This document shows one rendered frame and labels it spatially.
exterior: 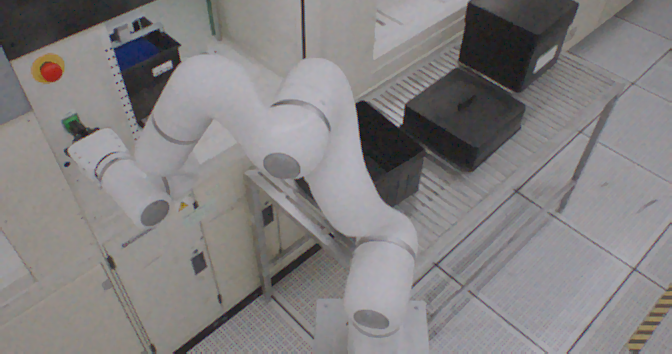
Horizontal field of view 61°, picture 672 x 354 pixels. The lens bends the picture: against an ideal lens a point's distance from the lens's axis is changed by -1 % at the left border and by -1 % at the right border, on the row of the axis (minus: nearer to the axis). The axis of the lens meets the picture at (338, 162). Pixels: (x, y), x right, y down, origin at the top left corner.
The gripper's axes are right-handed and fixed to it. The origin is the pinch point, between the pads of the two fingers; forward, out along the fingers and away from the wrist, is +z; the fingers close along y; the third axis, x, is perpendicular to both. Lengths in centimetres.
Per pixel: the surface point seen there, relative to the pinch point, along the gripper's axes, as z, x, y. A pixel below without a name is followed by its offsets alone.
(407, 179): -41, -35, 68
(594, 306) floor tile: -94, -120, 135
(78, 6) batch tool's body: 2.6, 25.4, 9.8
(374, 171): -27, -43, 69
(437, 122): -32, -34, 92
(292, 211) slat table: -21, -44, 41
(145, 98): 22.6, -19.6, 25.3
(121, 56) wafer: 32.7, -10.7, 25.9
